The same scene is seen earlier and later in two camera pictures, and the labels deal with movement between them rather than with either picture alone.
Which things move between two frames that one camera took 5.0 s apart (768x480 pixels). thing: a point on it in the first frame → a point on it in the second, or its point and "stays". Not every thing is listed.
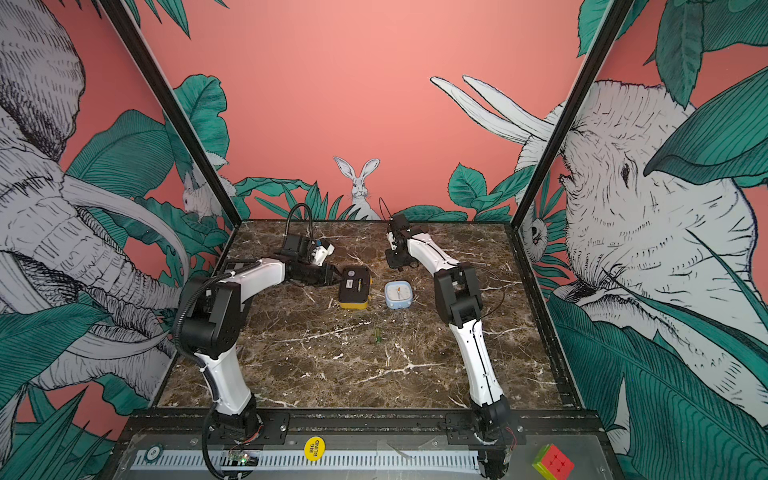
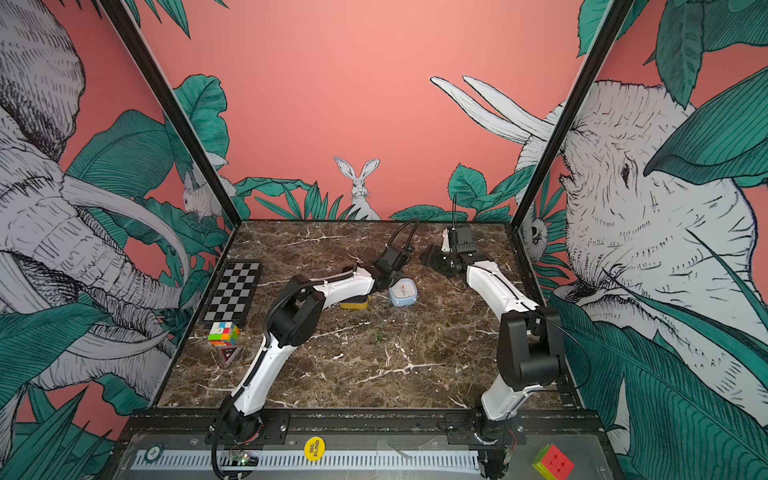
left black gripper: (329, 276) → (402, 275)
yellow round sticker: (314, 448) stays
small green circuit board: (243, 458) stays
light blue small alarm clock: (398, 294) stays
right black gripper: (393, 261) → (433, 256)
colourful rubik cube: (552, 463) stays
